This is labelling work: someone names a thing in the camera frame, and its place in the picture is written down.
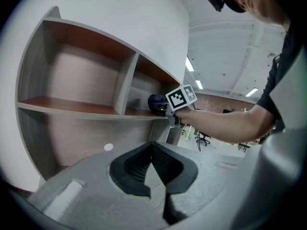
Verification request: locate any person's head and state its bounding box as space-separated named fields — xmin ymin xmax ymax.
xmin=234 ymin=0 xmax=292 ymax=32

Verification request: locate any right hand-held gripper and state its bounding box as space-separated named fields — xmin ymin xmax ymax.
xmin=154 ymin=84 xmax=198 ymax=128

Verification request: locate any person's right forearm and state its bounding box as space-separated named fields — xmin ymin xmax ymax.
xmin=175 ymin=104 xmax=276 ymax=145

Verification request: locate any black office chair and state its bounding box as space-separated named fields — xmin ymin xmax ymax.
xmin=194 ymin=130 xmax=211 ymax=150

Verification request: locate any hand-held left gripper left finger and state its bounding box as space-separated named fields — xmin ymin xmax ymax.
xmin=109 ymin=142 xmax=152 ymax=197

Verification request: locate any dark blue cloth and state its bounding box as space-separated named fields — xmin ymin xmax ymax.
xmin=147 ymin=94 xmax=168 ymax=116

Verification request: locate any grey wood-grain shelf unit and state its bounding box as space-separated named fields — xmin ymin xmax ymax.
xmin=15 ymin=5 xmax=184 ymax=189

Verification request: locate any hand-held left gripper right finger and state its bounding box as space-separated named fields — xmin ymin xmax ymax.
xmin=152 ymin=142 xmax=199 ymax=194

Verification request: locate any person's black shirt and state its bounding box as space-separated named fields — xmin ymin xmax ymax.
xmin=255 ymin=20 xmax=303 ymax=134

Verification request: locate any long white office desk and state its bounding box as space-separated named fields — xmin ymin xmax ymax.
xmin=184 ymin=125 xmax=193 ymax=142

